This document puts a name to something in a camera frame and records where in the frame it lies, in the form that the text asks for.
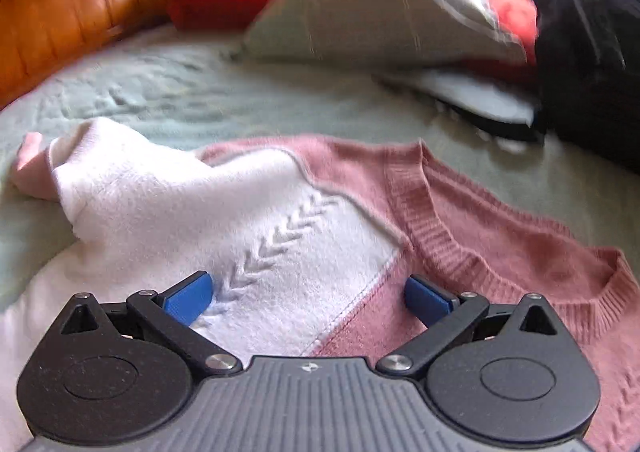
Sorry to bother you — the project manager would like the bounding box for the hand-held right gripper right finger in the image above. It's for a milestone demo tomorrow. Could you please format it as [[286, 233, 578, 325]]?
[[375, 274, 557, 380]]

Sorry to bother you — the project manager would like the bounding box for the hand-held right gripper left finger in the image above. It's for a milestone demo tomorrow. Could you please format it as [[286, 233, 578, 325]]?
[[60, 270, 244, 378]]

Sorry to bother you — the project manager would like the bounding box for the pink and white sweater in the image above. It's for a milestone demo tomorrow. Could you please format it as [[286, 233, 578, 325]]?
[[0, 117, 640, 452]]

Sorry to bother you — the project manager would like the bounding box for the black backpack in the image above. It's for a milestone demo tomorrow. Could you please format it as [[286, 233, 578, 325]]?
[[530, 0, 640, 173]]

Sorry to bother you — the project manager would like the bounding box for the grey-green pillow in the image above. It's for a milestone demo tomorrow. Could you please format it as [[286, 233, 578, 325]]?
[[242, 0, 528, 68]]

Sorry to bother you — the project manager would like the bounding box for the red blanket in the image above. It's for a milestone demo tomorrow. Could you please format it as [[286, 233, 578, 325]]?
[[460, 0, 541, 83]]

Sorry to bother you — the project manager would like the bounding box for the wooden headboard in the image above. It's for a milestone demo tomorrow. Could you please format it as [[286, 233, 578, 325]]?
[[0, 0, 236, 105]]

